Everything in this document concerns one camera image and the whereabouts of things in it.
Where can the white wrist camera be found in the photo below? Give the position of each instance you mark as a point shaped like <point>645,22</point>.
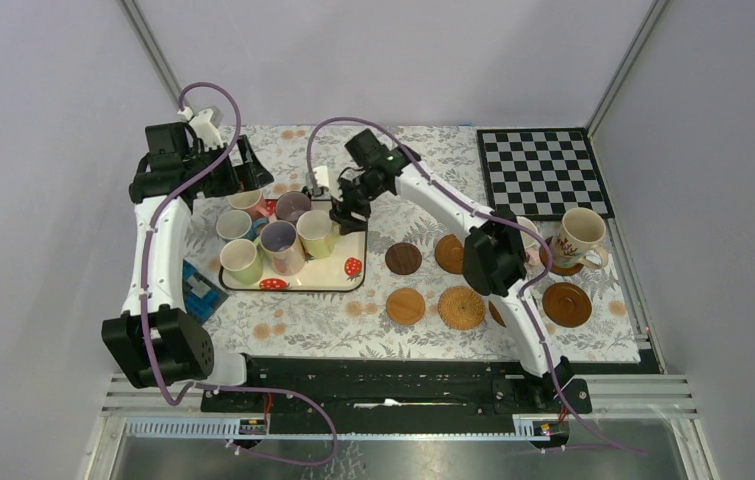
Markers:
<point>321,185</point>
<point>205,124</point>

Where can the purple cup dark handle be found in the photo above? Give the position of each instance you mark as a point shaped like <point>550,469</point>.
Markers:
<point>291,206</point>

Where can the white cup yellow handle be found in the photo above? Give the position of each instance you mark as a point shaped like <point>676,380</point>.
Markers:
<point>318,233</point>

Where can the lilac cup centre front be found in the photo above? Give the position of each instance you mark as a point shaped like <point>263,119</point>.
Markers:
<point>282,246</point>

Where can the white cup blue handle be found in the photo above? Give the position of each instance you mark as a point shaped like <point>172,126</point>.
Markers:
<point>237,224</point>

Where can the white cup green body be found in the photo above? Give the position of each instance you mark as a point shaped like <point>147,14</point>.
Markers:
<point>242,260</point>

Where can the black white chessboard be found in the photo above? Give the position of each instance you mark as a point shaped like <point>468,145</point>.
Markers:
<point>541,173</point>

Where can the light bamboo coaster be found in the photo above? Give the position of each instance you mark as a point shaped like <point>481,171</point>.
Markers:
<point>405,306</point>

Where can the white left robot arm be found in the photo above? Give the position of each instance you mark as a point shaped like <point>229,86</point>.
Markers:
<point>154,338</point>

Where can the blue block puzzle box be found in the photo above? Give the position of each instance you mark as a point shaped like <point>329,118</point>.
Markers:
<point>202,297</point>

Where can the brown ridged wooden coaster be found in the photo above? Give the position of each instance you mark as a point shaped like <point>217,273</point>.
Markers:
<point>493,317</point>

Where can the white cup pink front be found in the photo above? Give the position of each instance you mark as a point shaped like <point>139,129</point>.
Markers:
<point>530,243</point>

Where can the woven rattan coaster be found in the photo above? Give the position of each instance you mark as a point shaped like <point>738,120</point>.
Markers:
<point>461,308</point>

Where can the white cup pink handle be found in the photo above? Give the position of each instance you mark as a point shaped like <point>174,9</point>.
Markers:
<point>251,202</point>

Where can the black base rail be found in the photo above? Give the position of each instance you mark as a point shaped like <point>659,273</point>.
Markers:
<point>389,396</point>

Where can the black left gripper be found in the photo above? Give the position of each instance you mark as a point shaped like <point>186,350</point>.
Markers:
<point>250,175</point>

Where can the large cream cup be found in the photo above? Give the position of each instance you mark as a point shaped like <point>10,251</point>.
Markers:
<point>578,240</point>

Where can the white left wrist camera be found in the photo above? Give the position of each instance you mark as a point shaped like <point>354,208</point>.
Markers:
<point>205,124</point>

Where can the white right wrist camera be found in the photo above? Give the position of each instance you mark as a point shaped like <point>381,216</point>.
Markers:
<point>321,185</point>

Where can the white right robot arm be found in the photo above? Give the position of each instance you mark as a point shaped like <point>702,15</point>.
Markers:
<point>494,254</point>

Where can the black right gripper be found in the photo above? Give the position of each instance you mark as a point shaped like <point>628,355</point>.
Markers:
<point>342,209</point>

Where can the dark walnut coaster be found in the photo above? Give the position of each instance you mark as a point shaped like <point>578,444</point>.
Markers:
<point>403,258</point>

